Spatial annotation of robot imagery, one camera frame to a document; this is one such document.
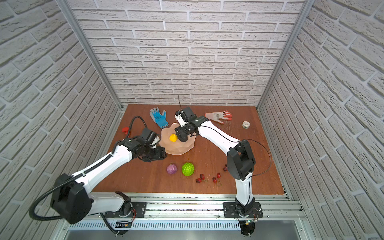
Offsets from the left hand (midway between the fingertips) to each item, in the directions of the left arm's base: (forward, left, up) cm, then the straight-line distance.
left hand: (162, 153), depth 82 cm
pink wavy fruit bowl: (+10, -8, -12) cm, 18 cm away
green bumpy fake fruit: (-7, -14, -5) cm, 17 cm away
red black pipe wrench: (+25, +30, -10) cm, 41 cm away
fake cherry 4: (-10, -32, -9) cm, 34 cm away
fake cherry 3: (-13, -29, -9) cm, 33 cm away
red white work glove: (+36, -39, -9) cm, 54 cm away
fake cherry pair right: (-6, -37, -10) cm, 38 cm away
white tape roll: (+25, -56, -7) cm, 62 cm away
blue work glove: (+34, +7, -10) cm, 36 cm away
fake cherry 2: (-10, -22, -10) cm, 26 cm away
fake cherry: (-12, -20, -11) cm, 26 cm away
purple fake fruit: (-6, -5, -7) cm, 10 cm away
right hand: (+14, -11, +5) cm, 18 cm away
